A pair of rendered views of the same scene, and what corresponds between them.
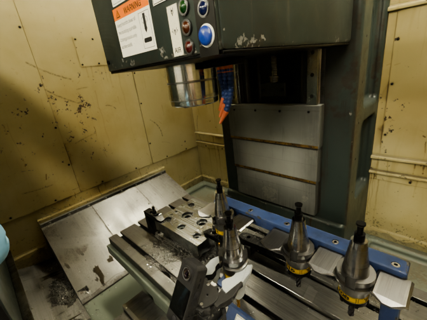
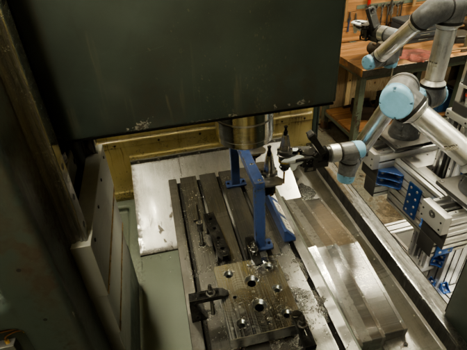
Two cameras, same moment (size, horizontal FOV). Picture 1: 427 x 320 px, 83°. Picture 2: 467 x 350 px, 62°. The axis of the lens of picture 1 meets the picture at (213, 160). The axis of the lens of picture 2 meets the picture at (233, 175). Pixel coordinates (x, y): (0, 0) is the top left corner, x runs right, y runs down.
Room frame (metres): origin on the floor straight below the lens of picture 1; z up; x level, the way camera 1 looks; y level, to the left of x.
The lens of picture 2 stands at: (1.64, 0.53, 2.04)
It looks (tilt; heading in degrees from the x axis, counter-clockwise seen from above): 35 degrees down; 213
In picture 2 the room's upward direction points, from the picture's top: 4 degrees counter-clockwise
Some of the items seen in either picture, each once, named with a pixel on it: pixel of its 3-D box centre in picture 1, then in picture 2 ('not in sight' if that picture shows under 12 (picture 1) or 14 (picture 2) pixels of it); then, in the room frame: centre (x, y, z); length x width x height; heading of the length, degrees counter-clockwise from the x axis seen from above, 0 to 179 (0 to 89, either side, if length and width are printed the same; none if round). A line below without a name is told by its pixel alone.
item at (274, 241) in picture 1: (275, 240); (257, 151); (0.45, -0.12, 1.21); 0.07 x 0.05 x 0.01; 133
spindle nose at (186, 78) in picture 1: (192, 84); (244, 117); (0.81, 0.04, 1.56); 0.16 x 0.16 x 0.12
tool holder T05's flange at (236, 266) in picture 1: (232, 256); (285, 151); (0.42, -0.02, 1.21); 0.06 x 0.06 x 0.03
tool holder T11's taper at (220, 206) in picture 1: (221, 202); (269, 162); (0.57, -0.01, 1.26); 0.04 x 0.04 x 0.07
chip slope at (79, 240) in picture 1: (141, 224); not in sight; (1.29, 0.50, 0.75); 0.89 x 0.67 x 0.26; 133
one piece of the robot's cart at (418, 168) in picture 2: not in sight; (435, 198); (-0.14, 0.55, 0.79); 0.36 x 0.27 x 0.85; 46
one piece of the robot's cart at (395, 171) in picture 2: not in sight; (389, 179); (-0.10, 0.33, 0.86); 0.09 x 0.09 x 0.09; 46
